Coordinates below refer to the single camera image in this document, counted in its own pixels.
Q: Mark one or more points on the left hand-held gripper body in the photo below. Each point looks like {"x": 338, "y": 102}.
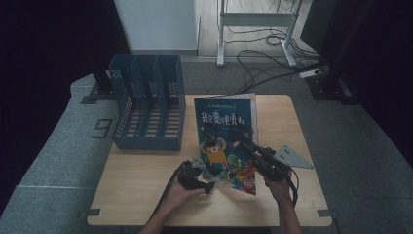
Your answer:
{"x": 189, "y": 177}

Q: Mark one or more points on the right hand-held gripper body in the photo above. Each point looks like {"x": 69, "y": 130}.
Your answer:
{"x": 276, "y": 162}

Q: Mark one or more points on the blue cartoon monster picture book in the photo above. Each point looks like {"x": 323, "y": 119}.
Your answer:
{"x": 224, "y": 130}

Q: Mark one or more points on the person's left hand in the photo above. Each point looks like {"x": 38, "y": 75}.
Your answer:
{"x": 180, "y": 196}

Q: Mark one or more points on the person's right hand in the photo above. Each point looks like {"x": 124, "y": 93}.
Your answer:
{"x": 280, "y": 191}

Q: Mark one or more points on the blue plastic file rack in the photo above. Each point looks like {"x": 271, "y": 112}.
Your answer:
{"x": 147, "y": 107}

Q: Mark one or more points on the white power strip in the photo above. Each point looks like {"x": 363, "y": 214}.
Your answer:
{"x": 310, "y": 73}

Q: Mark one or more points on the black metal stand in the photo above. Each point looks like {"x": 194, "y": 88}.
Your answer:
{"x": 334, "y": 65}
{"x": 100, "y": 84}

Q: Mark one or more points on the white cabinet panel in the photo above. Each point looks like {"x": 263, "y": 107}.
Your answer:
{"x": 156, "y": 26}

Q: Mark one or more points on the white metal desk frame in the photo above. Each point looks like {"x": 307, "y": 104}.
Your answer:
{"x": 256, "y": 19}

